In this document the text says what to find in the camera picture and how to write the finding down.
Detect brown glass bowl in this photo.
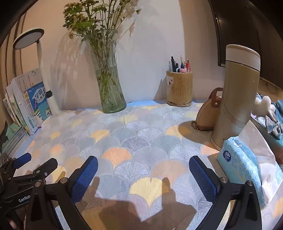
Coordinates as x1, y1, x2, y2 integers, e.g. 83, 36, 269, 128
250, 117, 283, 164

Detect bamboo pen holder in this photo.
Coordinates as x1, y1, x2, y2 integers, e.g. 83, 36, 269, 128
166, 71, 193, 107

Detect row of books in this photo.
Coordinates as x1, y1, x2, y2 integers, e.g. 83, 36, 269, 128
2, 67, 53, 153

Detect patterned fan tablecloth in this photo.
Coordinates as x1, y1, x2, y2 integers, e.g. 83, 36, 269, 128
13, 102, 283, 230

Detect blue tissue pack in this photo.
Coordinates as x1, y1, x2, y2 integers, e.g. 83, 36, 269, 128
217, 121, 282, 209

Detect dried flower bouquet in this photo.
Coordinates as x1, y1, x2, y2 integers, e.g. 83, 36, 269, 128
63, 0, 142, 39

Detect white desk lamp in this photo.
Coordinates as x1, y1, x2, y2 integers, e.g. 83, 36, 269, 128
12, 28, 61, 116

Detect beige thermos bottle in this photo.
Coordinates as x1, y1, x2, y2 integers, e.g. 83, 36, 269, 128
211, 44, 261, 150

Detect brown round purse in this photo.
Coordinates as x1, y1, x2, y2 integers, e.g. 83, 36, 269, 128
191, 87, 223, 131

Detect black wall television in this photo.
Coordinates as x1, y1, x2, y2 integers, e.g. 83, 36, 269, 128
209, 0, 283, 88

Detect grey alien plush toy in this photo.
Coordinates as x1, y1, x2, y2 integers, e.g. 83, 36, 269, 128
252, 94, 282, 140

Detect glass flower vase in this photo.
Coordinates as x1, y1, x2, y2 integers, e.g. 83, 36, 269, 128
84, 29, 126, 114

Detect pens in holder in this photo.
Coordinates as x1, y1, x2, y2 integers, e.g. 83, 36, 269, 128
168, 56, 192, 73

